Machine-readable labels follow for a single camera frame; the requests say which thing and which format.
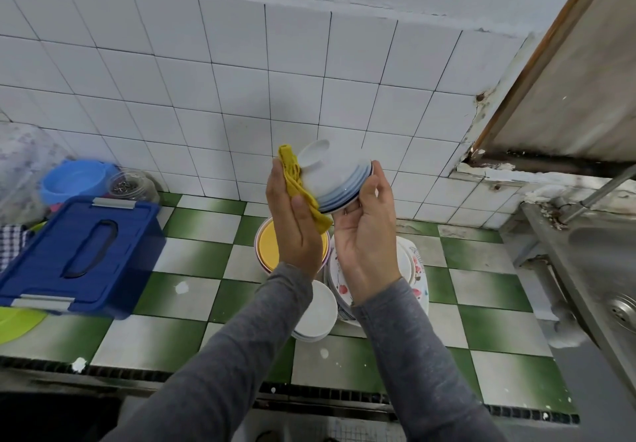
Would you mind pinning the person's right hand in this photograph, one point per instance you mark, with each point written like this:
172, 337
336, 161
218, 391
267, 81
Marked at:
368, 243

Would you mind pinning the person's left hand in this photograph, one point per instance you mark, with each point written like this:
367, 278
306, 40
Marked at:
296, 233

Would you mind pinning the white blue-rimmed bowl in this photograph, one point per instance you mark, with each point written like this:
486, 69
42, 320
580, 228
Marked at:
338, 174

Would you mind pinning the stack of small white bowls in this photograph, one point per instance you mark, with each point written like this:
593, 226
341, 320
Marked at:
320, 315

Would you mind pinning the person's right forearm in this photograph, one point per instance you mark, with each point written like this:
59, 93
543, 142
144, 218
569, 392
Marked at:
427, 372

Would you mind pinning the glass jar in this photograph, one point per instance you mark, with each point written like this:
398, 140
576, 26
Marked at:
132, 188

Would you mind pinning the blue plastic box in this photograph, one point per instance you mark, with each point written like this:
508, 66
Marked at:
79, 256

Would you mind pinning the stainless steel sink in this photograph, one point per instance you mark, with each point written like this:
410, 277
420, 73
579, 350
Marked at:
591, 278

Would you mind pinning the blue plastic bowl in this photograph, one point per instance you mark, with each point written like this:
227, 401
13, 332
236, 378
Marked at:
75, 178

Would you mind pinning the metal faucet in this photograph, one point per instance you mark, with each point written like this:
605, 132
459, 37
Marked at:
596, 193

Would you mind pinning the clear plastic bag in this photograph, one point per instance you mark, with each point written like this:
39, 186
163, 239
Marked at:
20, 174

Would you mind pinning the blue white checked cloth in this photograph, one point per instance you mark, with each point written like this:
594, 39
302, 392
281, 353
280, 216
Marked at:
8, 246

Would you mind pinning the lime green plastic bowl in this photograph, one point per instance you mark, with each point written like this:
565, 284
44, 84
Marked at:
15, 325

